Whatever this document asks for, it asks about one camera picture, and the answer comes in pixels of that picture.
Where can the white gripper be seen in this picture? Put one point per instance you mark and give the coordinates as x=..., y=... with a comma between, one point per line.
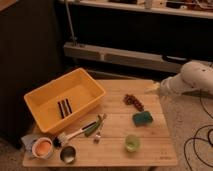
x=153, y=89

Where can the dark red grape bunch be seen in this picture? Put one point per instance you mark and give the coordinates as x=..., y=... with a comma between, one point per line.
x=130, y=99

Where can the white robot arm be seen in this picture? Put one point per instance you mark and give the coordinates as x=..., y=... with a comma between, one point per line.
x=193, y=76

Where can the green plastic cup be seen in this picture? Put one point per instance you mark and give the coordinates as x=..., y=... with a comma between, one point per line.
x=132, y=143

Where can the small metal cup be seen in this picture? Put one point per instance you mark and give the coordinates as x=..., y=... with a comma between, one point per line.
x=68, y=154

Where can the green sponge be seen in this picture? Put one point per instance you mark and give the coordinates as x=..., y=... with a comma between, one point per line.
x=142, y=118

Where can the white shelf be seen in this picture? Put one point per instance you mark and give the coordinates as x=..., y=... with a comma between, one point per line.
x=153, y=6

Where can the yellow plastic bin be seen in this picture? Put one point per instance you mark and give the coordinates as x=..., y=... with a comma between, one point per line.
x=62, y=101

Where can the metal pole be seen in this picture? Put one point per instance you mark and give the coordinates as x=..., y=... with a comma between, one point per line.
x=70, y=23

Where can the white bowl with orange inside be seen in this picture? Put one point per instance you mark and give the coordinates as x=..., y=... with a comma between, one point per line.
x=42, y=148

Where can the grey cloth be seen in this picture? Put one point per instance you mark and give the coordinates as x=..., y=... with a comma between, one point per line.
x=28, y=141

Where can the dish brush with green handle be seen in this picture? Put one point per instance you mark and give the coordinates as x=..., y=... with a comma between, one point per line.
x=63, y=138

